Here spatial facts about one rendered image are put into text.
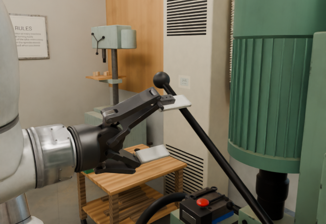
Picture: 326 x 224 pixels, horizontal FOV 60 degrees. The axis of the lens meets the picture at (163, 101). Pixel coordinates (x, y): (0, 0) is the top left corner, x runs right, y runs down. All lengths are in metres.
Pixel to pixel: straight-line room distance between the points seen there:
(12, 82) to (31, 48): 2.99
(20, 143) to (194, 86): 1.83
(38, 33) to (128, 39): 1.15
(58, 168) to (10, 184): 0.06
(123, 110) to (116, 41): 2.27
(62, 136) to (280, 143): 0.34
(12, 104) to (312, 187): 0.42
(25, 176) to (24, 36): 2.97
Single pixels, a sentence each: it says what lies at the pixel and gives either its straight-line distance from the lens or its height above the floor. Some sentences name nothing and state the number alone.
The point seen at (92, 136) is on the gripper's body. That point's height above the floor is 1.26.
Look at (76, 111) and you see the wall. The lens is 3.62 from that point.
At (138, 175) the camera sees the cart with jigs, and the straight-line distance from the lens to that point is 2.00.
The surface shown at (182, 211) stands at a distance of 0.76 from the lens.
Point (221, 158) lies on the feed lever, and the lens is 0.47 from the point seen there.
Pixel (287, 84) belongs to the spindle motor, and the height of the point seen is 1.34.
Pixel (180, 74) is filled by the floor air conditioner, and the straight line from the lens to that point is 2.25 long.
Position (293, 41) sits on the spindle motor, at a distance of 0.47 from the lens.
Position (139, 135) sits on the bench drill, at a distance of 2.97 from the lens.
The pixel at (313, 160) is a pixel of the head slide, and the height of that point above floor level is 1.24.
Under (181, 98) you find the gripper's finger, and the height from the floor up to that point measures 1.31.
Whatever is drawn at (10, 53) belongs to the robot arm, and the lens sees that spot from 0.37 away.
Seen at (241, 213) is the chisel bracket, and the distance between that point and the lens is 0.64.
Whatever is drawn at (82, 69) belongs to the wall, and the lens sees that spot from 3.59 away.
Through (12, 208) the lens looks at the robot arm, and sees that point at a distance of 0.93.
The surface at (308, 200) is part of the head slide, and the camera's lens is 0.49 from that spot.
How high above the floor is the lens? 1.40
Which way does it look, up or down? 11 degrees down
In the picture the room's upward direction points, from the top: straight up
